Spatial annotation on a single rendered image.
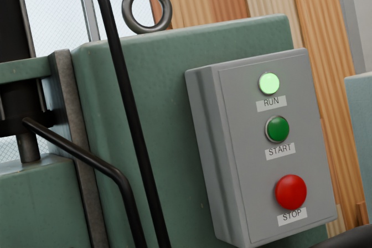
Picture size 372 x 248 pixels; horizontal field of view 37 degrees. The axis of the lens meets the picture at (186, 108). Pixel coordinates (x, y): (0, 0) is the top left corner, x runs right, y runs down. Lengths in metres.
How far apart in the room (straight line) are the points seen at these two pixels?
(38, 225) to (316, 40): 1.97
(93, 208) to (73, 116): 0.09
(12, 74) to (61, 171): 0.10
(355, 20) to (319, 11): 0.37
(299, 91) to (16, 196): 0.27
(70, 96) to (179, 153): 0.11
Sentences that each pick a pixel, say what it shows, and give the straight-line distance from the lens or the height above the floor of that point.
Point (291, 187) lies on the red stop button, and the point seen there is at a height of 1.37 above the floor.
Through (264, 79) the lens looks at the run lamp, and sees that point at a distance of 0.48.
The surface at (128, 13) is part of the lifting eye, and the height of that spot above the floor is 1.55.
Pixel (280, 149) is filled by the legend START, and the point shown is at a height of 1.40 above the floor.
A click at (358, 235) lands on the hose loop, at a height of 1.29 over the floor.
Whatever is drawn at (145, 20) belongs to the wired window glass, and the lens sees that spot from 2.23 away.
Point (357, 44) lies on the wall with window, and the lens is 2.78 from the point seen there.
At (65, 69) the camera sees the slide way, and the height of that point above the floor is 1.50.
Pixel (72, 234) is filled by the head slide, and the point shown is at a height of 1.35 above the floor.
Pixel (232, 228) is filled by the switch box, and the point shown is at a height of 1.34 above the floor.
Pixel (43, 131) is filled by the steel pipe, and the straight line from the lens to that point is 0.54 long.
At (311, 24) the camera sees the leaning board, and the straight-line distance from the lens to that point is 2.39.
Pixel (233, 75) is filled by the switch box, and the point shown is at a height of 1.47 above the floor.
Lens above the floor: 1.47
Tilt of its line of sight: 3 degrees down
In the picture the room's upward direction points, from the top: 11 degrees counter-clockwise
